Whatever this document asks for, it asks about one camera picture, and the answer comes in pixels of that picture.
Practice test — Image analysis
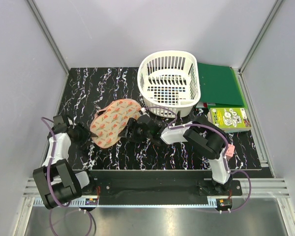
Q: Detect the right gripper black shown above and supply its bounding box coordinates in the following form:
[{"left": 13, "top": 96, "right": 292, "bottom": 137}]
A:
[{"left": 118, "top": 118, "right": 152, "bottom": 144}]

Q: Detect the pink mesh bra laundry bag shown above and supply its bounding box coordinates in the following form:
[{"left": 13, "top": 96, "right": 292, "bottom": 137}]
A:
[{"left": 90, "top": 99, "right": 142, "bottom": 149}]

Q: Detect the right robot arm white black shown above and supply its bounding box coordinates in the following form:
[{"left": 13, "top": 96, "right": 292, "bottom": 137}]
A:
[{"left": 118, "top": 115, "right": 232, "bottom": 195}]

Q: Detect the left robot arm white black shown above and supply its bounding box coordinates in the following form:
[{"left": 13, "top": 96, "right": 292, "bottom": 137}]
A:
[{"left": 33, "top": 115, "right": 96, "bottom": 209}]

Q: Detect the white plastic laundry basket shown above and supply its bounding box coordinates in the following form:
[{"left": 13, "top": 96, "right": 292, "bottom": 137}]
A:
[{"left": 137, "top": 50, "right": 201, "bottom": 118}]

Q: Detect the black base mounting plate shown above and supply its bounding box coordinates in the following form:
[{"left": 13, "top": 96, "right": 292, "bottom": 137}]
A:
[{"left": 83, "top": 170, "right": 242, "bottom": 207}]

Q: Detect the green folder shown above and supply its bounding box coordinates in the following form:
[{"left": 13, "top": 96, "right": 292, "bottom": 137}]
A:
[{"left": 197, "top": 62, "right": 246, "bottom": 108}]

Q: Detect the green illustrated book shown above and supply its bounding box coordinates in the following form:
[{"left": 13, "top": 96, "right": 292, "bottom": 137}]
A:
[{"left": 207, "top": 107, "right": 252, "bottom": 133}]

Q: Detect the pink cube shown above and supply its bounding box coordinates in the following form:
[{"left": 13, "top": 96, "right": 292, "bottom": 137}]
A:
[{"left": 226, "top": 144, "right": 235, "bottom": 160}]

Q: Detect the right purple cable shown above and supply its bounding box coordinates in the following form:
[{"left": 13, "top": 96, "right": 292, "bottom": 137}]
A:
[{"left": 140, "top": 106, "right": 252, "bottom": 213}]

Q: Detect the purple cable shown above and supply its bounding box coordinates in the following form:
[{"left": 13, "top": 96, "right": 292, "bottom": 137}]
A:
[
  {"left": 140, "top": 106, "right": 252, "bottom": 213},
  {"left": 41, "top": 117, "right": 96, "bottom": 236}
]

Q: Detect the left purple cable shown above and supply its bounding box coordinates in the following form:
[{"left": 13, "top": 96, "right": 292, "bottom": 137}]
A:
[{"left": 41, "top": 117, "right": 96, "bottom": 236}]

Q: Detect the aluminium front rail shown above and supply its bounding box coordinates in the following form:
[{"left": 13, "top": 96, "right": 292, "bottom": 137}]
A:
[{"left": 22, "top": 177, "right": 291, "bottom": 209}]

